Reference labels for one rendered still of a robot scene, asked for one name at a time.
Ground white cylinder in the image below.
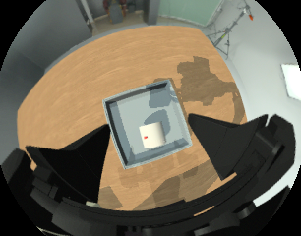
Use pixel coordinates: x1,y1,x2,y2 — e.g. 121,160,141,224
139,122,167,148

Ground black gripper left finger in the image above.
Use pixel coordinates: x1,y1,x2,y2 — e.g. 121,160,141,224
26,125,111,204

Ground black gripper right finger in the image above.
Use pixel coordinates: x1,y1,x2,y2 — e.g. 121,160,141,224
187,113,269,181

